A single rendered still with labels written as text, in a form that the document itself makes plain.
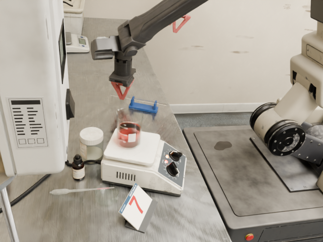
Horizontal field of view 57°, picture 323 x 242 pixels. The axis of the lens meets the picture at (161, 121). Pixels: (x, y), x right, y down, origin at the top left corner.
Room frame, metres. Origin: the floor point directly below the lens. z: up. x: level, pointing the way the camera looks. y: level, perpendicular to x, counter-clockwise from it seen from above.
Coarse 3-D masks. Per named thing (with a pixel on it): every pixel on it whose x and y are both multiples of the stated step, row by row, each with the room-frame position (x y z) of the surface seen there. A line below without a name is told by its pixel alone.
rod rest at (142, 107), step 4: (132, 100) 0.88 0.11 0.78; (156, 100) 0.90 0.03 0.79; (132, 104) 0.88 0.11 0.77; (136, 104) 0.90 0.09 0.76; (140, 104) 0.90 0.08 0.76; (144, 104) 0.91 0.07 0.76; (156, 104) 0.90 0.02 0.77; (136, 108) 0.88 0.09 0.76; (140, 108) 0.88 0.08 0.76; (144, 108) 0.88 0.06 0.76; (148, 108) 0.88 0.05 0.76; (152, 108) 0.89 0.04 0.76; (156, 108) 0.89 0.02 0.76; (152, 112) 0.87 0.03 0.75; (156, 112) 0.87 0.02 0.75
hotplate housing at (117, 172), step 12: (168, 144) 0.63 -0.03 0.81; (156, 156) 0.56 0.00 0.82; (108, 168) 0.51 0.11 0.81; (120, 168) 0.51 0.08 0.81; (132, 168) 0.51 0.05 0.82; (144, 168) 0.51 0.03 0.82; (156, 168) 0.52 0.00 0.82; (108, 180) 0.51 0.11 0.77; (120, 180) 0.51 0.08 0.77; (132, 180) 0.51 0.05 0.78; (144, 180) 0.51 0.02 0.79; (156, 180) 0.51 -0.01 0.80; (168, 180) 0.51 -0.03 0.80; (168, 192) 0.51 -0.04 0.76; (180, 192) 0.50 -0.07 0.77
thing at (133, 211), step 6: (138, 192) 0.48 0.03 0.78; (132, 198) 0.45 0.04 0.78; (138, 198) 0.46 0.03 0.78; (144, 198) 0.47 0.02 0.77; (132, 204) 0.44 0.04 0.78; (138, 204) 0.45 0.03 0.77; (144, 204) 0.46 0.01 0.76; (126, 210) 0.42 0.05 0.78; (132, 210) 0.43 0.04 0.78; (138, 210) 0.44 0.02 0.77; (144, 210) 0.45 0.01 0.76; (126, 216) 0.41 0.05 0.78; (132, 216) 0.42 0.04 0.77; (138, 216) 0.42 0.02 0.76; (132, 222) 0.40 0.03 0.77; (138, 222) 0.41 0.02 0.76
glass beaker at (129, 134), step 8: (120, 112) 0.60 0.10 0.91; (128, 112) 0.61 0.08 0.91; (136, 112) 0.61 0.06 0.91; (120, 120) 0.56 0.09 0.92; (128, 120) 0.61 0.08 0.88; (136, 120) 0.61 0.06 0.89; (120, 128) 0.56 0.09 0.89; (128, 128) 0.55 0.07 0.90; (136, 128) 0.56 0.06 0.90; (120, 136) 0.56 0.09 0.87; (128, 136) 0.55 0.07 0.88; (136, 136) 0.56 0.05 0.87; (120, 144) 0.56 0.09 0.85; (128, 144) 0.55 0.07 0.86; (136, 144) 0.56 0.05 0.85
